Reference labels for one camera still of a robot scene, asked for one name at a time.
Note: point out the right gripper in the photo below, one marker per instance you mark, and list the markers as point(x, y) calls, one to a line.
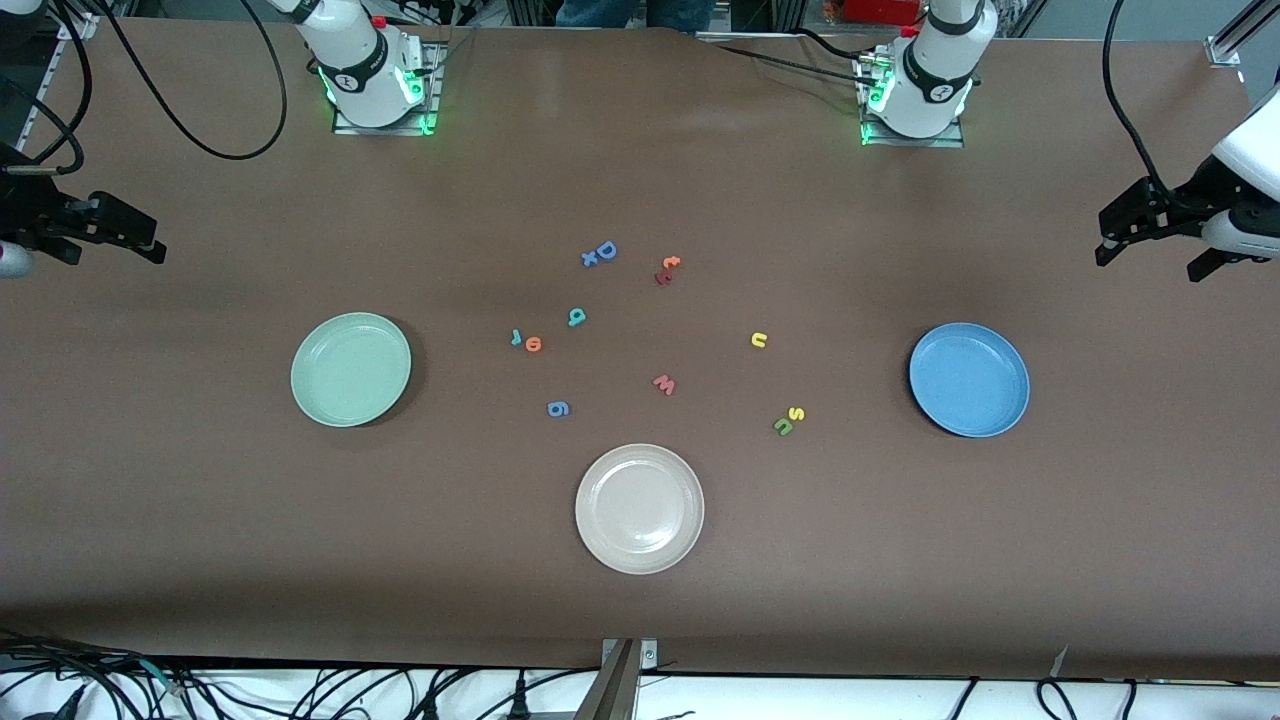
point(30, 213)

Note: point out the white tape tag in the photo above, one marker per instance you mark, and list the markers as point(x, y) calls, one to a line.
point(1058, 662)

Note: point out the red box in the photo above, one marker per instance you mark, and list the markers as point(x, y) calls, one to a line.
point(880, 10)

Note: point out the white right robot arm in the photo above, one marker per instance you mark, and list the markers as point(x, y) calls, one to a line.
point(360, 70)

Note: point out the blue round plate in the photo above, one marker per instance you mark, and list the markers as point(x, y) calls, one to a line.
point(970, 380)

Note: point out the blue foam letter g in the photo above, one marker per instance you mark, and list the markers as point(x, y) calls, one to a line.
point(556, 410)

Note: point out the aluminium corner bracket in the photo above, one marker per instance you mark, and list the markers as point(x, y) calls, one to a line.
point(1228, 45)

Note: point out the blue foam capital D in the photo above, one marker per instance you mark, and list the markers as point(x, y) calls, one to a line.
point(600, 250)

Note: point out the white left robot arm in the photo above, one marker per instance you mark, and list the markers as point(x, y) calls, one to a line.
point(930, 70)

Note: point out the red foam letter w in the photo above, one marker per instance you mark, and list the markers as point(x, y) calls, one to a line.
point(665, 385)

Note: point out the black power plug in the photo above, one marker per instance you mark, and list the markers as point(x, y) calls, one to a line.
point(519, 700)

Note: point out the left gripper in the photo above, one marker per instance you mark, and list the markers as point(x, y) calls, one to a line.
point(1189, 196)

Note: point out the light green round plate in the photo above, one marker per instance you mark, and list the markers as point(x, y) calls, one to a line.
point(350, 370)

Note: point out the aluminium frame post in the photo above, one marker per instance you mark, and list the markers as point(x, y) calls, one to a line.
point(615, 680)

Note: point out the beige round plate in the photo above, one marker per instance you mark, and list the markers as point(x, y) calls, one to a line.
point(640, 510)

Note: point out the aluminium frame profile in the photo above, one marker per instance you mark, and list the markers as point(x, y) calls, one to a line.
point(60, 80)

